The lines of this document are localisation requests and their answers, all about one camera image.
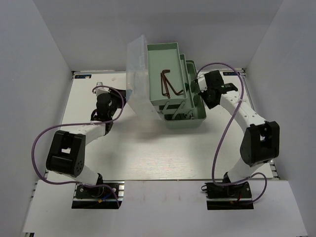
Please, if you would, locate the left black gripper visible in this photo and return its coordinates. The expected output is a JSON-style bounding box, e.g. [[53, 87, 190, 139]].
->
[[108, 86, 133, 118]]

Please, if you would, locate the brown hex key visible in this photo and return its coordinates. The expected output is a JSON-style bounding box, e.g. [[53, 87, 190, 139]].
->
[[160, 69, 170, 96], [162, 73, 170, 99], [164, 75, 184, 96]]

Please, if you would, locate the green toolbox with clear lid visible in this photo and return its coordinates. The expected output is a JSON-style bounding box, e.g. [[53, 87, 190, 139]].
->
[[126, 36, 206, 129]]

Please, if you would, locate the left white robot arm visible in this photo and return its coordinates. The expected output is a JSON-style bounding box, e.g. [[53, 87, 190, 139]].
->
[[46, 87, 126, 197]]

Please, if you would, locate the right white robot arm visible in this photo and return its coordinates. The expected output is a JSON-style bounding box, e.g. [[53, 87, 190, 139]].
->
[[197, 70, 280, 197]]

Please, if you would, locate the right blue table label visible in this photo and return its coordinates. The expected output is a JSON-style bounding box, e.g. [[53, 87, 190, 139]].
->
[[223, 72, 240, 76]]

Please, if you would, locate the blue table label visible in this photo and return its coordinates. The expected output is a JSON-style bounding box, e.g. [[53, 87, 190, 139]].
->
[[75, 75, 92, 79], [223, 72, 240, 76]]

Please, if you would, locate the left blue table label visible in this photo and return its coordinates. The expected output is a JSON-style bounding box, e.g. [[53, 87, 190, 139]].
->
[[75, 75, 92, 79]]

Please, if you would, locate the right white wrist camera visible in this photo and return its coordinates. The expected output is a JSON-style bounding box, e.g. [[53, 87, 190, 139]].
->
[[194, 75, 207, 94]]

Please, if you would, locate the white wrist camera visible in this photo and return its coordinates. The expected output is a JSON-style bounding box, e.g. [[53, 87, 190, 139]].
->
[[92, 82, 108, 96], [194, 75, 207, 94]]

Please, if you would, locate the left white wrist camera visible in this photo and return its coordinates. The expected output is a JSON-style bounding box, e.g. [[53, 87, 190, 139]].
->
[[92, 82, 108, 96]]

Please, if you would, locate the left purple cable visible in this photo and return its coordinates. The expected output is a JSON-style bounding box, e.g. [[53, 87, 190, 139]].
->
[[31, 85, 125, 185]]

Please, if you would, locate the purple cable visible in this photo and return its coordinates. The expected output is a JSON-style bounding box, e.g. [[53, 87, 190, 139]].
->
[[31, 85, 125, 185], [196, 62, 269, 204]]

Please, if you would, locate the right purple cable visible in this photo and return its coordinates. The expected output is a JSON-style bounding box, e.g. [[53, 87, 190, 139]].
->
[[196, 62, 269, 204]]

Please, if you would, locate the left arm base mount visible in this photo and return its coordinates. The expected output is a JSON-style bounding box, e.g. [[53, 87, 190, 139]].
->
[[72, 180, 125, 210]]

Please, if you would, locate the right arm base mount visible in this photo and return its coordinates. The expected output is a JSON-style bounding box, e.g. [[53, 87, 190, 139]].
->
[[201, 182, 254, 210]]

